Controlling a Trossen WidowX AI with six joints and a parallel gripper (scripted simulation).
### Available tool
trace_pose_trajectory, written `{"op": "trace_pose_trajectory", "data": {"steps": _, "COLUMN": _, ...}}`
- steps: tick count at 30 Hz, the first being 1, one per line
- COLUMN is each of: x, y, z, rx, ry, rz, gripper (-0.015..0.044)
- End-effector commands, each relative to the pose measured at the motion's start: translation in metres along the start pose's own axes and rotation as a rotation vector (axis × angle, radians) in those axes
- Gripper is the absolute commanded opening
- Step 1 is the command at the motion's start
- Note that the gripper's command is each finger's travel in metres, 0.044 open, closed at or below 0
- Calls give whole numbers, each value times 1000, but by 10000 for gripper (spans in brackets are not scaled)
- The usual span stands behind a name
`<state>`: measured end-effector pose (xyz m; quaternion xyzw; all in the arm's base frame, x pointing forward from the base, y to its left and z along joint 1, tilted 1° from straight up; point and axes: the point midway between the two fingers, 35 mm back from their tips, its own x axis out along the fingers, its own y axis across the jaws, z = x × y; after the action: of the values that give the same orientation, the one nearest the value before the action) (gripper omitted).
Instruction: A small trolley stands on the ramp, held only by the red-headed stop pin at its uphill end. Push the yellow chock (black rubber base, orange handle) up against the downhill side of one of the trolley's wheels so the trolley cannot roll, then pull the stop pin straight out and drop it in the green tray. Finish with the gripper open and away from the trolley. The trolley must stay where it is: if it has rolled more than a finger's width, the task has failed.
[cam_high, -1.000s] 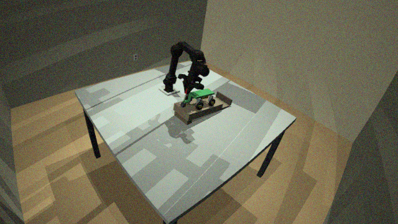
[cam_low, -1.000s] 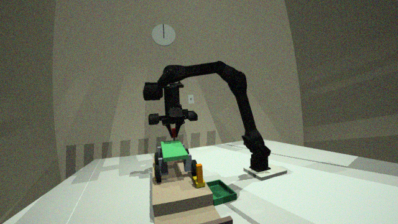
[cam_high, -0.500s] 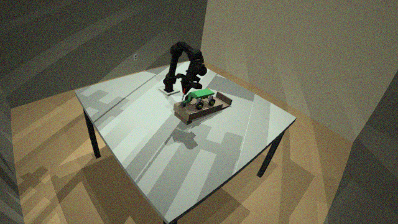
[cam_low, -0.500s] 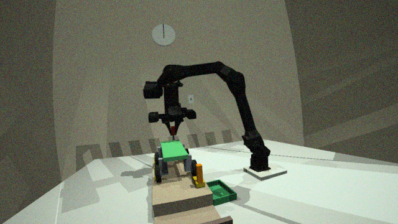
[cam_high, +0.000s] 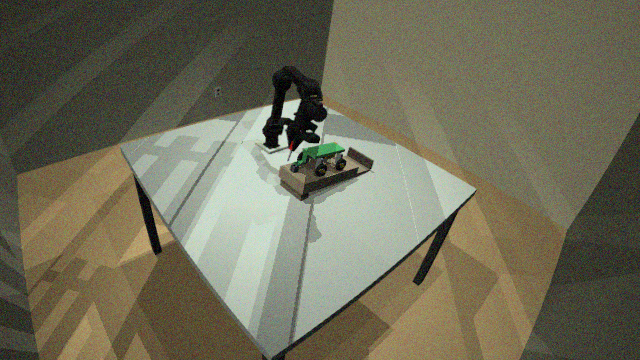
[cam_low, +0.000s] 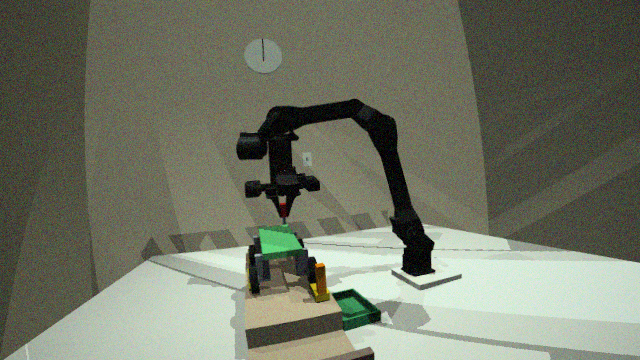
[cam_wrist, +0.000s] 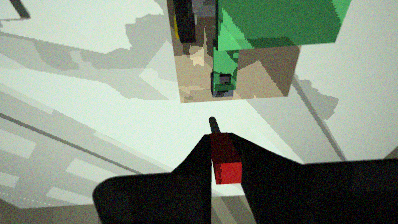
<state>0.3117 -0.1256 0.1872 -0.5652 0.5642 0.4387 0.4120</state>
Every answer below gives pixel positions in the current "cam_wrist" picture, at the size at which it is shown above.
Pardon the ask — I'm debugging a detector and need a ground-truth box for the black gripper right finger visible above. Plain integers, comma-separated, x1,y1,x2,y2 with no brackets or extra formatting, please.
228,133,398,224

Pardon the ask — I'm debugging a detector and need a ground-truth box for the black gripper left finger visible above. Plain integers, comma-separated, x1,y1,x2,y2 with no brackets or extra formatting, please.
92,134,212,224

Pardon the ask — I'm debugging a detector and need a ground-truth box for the green trolley with black wheels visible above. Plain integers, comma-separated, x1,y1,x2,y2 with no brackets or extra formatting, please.
173,0,352,91

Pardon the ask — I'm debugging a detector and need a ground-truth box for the red-headed metal pin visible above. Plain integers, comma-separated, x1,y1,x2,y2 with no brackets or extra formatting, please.
209,116,242,185

